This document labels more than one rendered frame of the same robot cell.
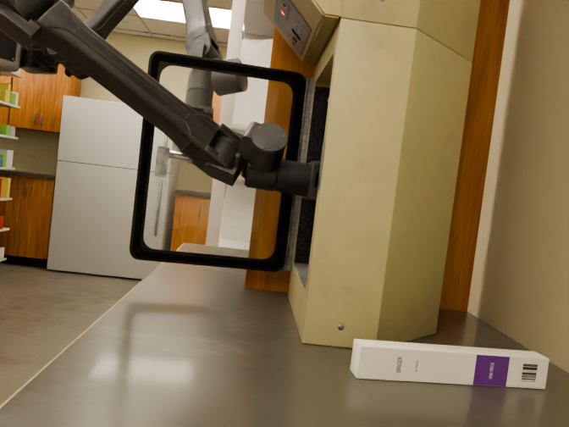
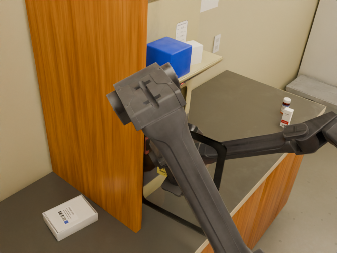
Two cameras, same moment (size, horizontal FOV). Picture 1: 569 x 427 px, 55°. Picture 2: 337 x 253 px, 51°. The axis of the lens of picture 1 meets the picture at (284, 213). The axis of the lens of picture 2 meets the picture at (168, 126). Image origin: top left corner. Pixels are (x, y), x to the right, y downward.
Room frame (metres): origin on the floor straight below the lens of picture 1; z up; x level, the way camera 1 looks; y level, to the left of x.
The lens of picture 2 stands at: (1.76, 0.67, 1.99)
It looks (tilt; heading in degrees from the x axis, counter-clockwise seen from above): 34 degrees down; 220
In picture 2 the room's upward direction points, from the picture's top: 4 degrees clockwise
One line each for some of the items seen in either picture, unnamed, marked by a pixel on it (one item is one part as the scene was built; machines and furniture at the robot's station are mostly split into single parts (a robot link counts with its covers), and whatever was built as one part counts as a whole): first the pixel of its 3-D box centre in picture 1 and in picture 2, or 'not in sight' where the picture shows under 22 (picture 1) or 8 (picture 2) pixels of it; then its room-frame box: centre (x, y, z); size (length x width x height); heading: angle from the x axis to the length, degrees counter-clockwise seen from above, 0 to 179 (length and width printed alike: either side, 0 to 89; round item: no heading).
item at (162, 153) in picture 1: (162, 162); not in sight; (1.03, 0.24, 1.18); 0.02 x 0.02 x 0.06; 10
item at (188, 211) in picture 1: (218, 164); (175, 176); (1.07, 0.14, 1.19); 0.30 x 0.01 x 0.40; 100
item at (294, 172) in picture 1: (297, 178); not in sight; (0.94, -0.02, 1.18); 0.10 x 0.07 x 0.07; 5
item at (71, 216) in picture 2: not in sight; (70, 216); (1.31, -0.14, 0.96); 0.16 x 0.12 x 0.04; 173
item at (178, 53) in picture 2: not in sight; (168, 58); (1.02, 0.03, 1.56); 0.10 x 0.10 x 0.09; 4
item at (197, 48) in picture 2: not in sight; (191, 52); (0.90, 0.02, 1.54); 0.05 x 0.05 x 0.06; 79
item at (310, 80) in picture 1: (299, 174); not in sight; (1.09, -0.02, 1.19); 0.03 x 0.02 x 0.39; 4
